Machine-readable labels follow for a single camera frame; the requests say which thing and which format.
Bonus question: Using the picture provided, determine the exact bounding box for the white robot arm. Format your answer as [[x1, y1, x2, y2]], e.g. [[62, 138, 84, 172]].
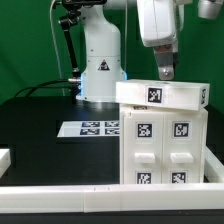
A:
[[78, 0, 193, 103]]

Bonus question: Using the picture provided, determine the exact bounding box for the white cabinet door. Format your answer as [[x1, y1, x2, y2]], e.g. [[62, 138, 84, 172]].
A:
[[120, 112, 163, 185], [162, 109, 208, 184]]

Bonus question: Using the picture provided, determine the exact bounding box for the black cable bundle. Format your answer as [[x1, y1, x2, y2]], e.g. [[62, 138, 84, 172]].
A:
[[13, 79, 83, 98]]

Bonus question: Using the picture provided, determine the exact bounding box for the white right fence rail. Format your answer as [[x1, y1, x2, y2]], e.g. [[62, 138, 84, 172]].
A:
[[204, 148, 224, 183]]

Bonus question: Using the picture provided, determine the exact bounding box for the white front fence rail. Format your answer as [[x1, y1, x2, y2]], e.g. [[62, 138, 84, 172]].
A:
[[0, 183, 224, 213]]

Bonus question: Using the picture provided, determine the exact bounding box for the white marker base plate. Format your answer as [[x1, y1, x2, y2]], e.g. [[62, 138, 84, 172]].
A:
[[58, 120, 120, 138]]

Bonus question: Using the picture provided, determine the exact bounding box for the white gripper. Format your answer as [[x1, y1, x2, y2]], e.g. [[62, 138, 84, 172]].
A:
[[137, 0, 184, 80]]

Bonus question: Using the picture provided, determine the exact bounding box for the white cabinet top block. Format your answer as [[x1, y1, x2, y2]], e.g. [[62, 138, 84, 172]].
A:
[[116, 79, 210, 111]]

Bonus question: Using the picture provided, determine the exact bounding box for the grey hanging cable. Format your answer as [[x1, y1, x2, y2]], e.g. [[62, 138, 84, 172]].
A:
[[49, 0, 67, 98]]

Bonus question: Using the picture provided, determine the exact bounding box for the white fence rail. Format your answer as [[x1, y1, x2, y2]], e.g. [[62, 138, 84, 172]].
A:
[[204, 148, 224, 183], [0, 183, 224, 213]]

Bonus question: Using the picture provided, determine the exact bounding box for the white left fence piece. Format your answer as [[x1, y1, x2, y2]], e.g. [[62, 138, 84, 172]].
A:
[[0, 149, 11, 178]]

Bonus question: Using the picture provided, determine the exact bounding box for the white cabinet body box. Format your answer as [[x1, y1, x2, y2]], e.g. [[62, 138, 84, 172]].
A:
[[119, 104, 208, 185]]

